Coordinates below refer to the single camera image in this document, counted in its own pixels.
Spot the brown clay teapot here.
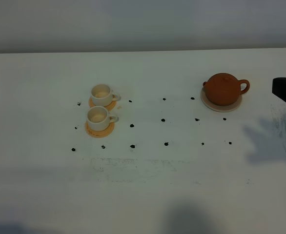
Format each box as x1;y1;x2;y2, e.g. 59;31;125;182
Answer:
203;73;250;106

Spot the cream teapot coaster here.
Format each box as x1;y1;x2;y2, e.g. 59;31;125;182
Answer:
200;88;243;113

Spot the rear orange coaster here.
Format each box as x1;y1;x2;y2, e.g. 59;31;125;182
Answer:
88;98;117;111

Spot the orange coaster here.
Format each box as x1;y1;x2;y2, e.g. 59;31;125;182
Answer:
84;121;115;138
88;98;117;111

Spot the rear white teacup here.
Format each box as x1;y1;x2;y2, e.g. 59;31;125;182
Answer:
91;84;120;107

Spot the white teacup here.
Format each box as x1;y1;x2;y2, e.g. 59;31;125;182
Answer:
91;84;120;107
87;106;119;132

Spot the front white teacup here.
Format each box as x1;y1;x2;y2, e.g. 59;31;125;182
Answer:
87;106;119;132

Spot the front orange coaster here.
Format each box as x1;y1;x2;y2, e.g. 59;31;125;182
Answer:
84;121;115;138

